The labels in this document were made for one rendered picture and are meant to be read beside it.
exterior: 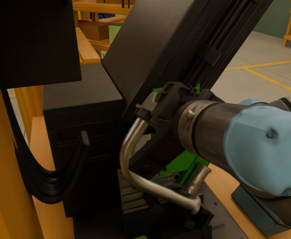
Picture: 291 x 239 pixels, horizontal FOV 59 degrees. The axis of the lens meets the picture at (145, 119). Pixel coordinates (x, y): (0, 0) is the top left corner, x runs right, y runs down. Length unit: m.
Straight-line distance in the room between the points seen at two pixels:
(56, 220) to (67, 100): 0.37
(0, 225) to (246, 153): 0.25
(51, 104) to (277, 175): 0.48
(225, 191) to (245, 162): 0.64
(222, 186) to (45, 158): 0.65
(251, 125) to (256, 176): 0.04
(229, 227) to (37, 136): 0.84
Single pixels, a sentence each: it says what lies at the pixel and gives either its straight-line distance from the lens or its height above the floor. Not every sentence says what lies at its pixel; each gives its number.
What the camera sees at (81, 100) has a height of 1.24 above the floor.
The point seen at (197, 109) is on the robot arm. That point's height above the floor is 1.35.
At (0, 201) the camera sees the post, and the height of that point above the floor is 1.29.
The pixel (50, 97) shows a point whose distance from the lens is 0.64.
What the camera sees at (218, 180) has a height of 0.90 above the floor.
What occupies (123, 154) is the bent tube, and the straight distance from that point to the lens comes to 0.54.
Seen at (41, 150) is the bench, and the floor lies 0.88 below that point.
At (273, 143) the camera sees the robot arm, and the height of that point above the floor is 1.37.
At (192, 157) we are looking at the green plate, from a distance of 0.65.
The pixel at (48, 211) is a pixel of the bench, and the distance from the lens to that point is 0.86.
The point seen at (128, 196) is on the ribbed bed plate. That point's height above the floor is 1.03.
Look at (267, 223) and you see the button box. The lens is 0.78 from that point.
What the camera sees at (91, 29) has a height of 0.87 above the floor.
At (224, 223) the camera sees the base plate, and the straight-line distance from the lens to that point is 0.79.
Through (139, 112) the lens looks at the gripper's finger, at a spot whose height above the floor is 1.28.
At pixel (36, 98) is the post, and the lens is 1.34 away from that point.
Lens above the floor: 1.49
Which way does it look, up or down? 29 degrees down
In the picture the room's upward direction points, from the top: straight up
